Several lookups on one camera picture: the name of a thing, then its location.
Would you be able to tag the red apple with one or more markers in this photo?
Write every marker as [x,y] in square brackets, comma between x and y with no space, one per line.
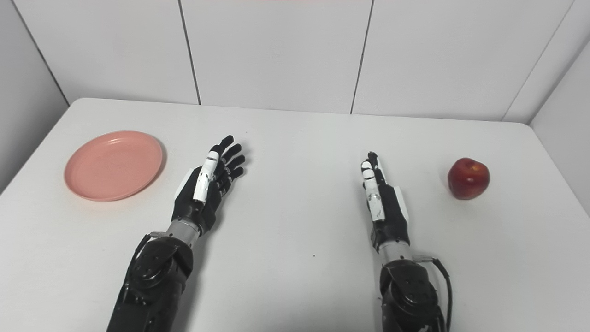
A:
[468,178]

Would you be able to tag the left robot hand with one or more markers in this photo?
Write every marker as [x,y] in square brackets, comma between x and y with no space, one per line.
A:
[207,193]

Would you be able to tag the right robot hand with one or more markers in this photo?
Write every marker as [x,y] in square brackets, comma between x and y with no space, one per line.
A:
[389,207]

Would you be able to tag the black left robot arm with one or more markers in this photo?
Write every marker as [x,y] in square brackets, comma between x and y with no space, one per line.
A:
[152,281]

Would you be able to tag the pink plate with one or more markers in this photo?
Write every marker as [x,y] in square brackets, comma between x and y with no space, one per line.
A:
[114,165]

